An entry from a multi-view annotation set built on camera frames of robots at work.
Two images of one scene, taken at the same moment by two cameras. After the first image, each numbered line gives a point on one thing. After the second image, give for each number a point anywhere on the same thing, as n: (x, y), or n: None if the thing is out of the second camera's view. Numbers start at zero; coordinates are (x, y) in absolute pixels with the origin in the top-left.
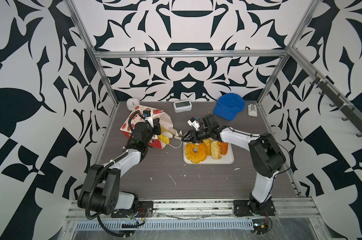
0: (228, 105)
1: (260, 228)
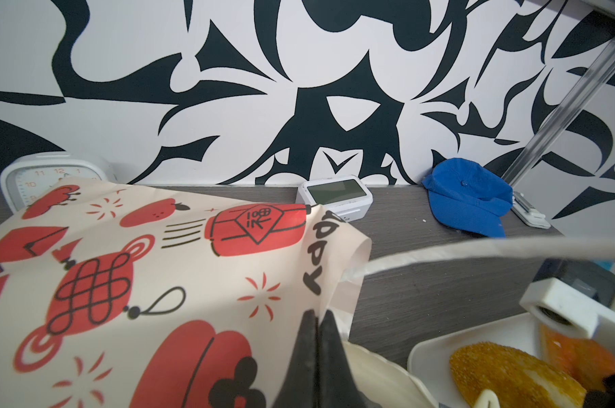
0: (465, 196)
1: None
